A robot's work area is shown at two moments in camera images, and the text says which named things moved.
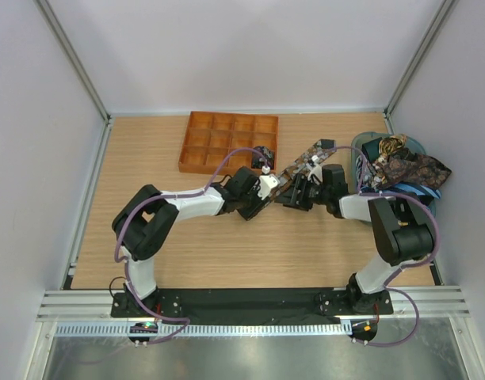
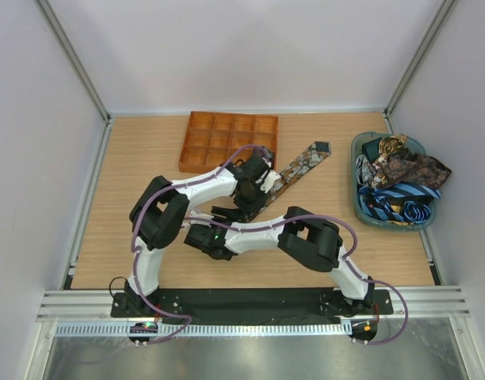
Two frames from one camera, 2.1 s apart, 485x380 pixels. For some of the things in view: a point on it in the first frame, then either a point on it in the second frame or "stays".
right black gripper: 292,198 -> 233,213
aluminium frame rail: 428,302 stays
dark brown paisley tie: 410,168 stays
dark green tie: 371,148 stays
